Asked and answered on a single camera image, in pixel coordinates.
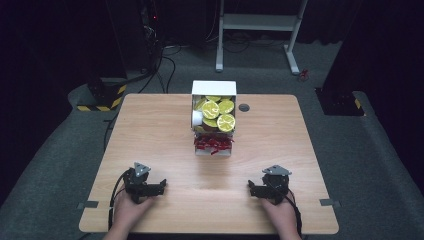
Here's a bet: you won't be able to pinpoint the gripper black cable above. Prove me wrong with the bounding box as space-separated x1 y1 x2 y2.
281 188 303 236
107 168 133 232

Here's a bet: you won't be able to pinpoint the white open box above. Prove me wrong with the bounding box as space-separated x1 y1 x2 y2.
190 79 238 135

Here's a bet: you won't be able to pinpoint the white cup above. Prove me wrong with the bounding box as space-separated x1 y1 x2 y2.
191 109 204 127

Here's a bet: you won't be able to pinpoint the person's left hand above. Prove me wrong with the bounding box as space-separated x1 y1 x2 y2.
112 190 157 232

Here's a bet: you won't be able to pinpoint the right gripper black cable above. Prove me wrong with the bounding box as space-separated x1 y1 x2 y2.
281 188 303 236

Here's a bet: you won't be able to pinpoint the small white tray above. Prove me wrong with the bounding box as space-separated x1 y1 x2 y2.
193 131 234 157

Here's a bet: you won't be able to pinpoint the person's right hand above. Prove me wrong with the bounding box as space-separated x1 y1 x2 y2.
260 195 298 235

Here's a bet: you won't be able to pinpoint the black floor cables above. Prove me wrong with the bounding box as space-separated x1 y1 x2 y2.
137 43 184 95

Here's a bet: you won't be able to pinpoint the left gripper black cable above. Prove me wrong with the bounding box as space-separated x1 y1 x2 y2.
107 168 133 232

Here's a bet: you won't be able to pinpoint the pile of lemon slices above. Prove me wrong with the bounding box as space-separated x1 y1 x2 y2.
193 95 237 133

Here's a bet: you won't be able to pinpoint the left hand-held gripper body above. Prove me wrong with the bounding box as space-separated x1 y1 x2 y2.
122 161 158 205

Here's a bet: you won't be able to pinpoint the white metal stand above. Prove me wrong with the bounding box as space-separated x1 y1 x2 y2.
215 0 310 76

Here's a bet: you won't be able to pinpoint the grey tape strip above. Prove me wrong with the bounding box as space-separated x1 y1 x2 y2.
76 200 100 210
318 198 342 207

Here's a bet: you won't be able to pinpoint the pile of red chili peppers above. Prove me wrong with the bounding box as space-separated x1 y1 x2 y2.
193 132 235 156

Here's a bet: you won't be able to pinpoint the black yellow striped stand base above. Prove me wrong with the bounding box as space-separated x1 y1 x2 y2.
76 77 128 113

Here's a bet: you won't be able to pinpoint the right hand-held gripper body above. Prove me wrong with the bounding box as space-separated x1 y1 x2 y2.
261 164 293 205

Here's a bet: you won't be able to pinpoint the black equipment rack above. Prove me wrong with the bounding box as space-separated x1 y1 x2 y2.
139 0 165 73

